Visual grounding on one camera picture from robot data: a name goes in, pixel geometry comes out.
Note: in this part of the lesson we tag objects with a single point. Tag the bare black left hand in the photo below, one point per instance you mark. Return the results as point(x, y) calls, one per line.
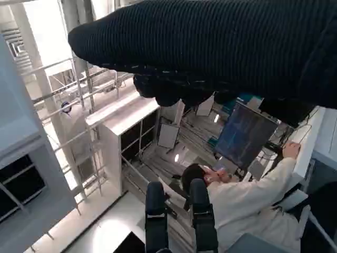
point(201, 210)

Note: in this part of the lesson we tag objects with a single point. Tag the white square panel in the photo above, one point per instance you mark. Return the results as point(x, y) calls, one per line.
point(205, 106)
point(168, 135)

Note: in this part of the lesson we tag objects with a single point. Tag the white desk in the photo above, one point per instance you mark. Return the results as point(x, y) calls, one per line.
point(308, 147)

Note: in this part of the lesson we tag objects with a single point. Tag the black knitted gloved right hand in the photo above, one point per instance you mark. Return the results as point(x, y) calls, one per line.
point(210, 47)

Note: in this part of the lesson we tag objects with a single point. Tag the dark office chair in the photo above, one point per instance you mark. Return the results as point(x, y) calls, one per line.
point(322, 210)

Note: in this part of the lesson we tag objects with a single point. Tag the dark computer monitor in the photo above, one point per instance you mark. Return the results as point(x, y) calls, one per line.
point(245, 134)

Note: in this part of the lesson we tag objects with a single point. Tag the person seated at monitor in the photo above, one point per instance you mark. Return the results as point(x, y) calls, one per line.
point(245, 200)

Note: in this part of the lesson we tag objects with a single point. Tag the white open shelf cabinet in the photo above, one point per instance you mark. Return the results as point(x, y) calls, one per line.
point(110, 147)

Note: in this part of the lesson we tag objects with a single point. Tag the ceiling air vent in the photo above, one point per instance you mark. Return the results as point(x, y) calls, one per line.
point(18, 50)

